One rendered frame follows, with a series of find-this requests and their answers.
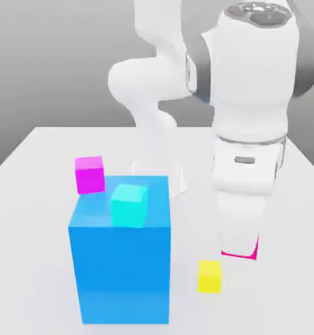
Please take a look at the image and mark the small magenta cube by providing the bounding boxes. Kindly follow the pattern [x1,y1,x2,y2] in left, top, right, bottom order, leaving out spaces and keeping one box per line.
[74,156,106,195]

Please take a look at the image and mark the large blue box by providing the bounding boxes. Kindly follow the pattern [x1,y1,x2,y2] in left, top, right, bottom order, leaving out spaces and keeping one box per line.
[67,175,171,325]

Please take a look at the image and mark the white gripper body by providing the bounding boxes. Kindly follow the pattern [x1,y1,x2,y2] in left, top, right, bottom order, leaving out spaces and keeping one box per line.
[211,141,287,197]

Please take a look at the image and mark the small pink-red cube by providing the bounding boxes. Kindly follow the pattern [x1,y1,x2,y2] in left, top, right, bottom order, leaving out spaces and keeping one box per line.
[220,235,260,260]

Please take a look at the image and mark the small yellow cube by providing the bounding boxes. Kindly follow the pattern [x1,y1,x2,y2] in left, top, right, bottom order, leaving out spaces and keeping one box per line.
[197,259,222,294]

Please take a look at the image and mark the small cyan cube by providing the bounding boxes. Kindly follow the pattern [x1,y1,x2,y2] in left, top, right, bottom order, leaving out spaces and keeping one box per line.
[110,183,148,228]

